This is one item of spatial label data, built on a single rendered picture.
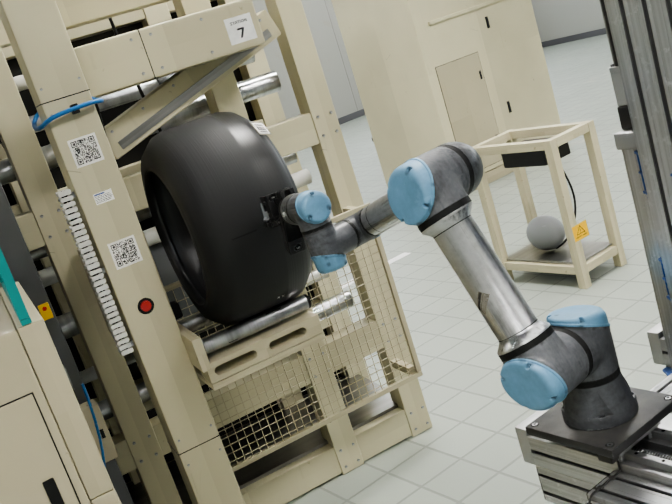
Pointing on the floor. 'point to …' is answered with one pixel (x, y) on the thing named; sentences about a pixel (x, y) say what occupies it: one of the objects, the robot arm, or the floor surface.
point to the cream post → (47, 84)
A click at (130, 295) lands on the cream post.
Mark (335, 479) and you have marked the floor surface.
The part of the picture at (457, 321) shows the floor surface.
